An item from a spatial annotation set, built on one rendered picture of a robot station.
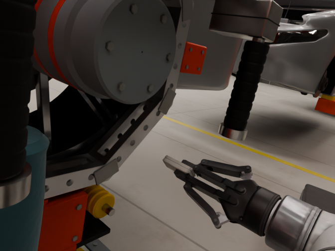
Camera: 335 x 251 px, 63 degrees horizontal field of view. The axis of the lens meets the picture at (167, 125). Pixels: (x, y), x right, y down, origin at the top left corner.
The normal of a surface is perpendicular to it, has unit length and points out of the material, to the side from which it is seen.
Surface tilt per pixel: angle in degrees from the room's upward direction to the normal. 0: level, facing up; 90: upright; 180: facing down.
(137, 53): 90
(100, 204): 90
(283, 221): 60
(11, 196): 90
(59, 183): 90
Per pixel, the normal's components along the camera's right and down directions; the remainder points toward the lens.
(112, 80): 0.74, 0.33
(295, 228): -0.48, -0.37
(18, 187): 0.90, 0.29
